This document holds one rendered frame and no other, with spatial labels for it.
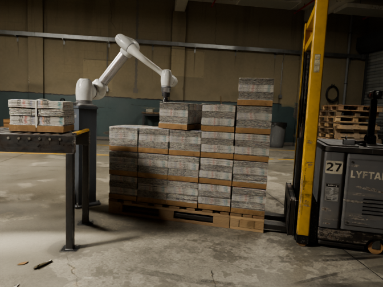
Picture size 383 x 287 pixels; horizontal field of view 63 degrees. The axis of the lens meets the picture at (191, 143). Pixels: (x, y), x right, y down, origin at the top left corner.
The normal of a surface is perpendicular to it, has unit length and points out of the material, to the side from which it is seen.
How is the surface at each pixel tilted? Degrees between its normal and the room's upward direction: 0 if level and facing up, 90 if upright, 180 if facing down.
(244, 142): 90
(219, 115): 90
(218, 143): 89
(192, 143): 90
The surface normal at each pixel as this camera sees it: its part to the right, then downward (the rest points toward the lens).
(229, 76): 0.12, 0.11
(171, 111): -0.42, 0.08
